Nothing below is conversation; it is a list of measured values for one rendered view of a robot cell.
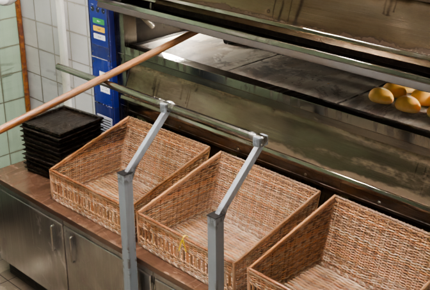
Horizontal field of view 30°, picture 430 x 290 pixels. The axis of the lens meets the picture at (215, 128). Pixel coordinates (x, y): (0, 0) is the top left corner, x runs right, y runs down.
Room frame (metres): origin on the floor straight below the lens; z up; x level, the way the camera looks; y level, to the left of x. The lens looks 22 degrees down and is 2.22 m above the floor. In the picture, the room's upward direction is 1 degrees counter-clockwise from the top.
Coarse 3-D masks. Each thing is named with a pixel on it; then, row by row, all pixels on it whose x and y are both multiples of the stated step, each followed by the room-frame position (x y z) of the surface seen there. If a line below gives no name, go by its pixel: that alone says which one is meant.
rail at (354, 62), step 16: (112, 0) 3.45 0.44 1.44; (160, 16) 3.22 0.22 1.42; (176, 16) 3.15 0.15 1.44; (224, 32) 2.96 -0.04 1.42; (240, 32) 2.90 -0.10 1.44; (288, 48) 2.73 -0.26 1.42; (304, 48) 2.68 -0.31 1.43; (352, 64) 2.54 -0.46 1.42; (368, 64) 2.49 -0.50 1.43; (416, 80) 2.36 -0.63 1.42
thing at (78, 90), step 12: (180, 36) 3.34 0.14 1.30; (192, 36) 3.37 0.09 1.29; (156, 48) 3.27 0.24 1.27; (168, 48) 3.30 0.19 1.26; (132, 60) 3.20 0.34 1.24; (144, 60) 3.23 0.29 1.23; (108, 72) 3.14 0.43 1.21; (120, 72) 3.16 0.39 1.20; (84, 84) 3.08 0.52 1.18; (96, 84) 3.10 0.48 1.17; (60, 96) 3.02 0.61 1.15; (72, 96) 3.03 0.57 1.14; (36, 108) 2.96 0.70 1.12; (48, 108) 2.97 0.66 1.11; (12, 120) 2.90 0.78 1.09; (24, 120) 2.92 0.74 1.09; (0, 132) 2.86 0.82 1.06
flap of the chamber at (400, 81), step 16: (144, 16) 3.29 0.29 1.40; (208, 32) 3.01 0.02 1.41; (256, 32) 3.09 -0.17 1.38; (272, 48) 2.78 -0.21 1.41; (320, 48) 2.85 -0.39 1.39; (320, 64) 2.62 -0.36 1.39; (336, 64) 2.58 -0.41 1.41; (384, 64) 2.64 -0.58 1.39; (384, 80) 2.44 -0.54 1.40; (400, 80) 2.40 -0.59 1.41
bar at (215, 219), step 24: (72, 72) 3.28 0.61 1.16; (144, 96) 2.95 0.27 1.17; (216, 120) 2.67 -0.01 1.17; (144, 144) 2.78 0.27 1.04; (264, 144) 2.52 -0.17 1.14; (120, 192) 2.71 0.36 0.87; (120, 216) 2.71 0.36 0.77; (216, 216) 2.36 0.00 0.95; (216, 240) 2.35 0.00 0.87; (216, 264) 2.35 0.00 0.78; (216, 288) 2.35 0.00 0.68
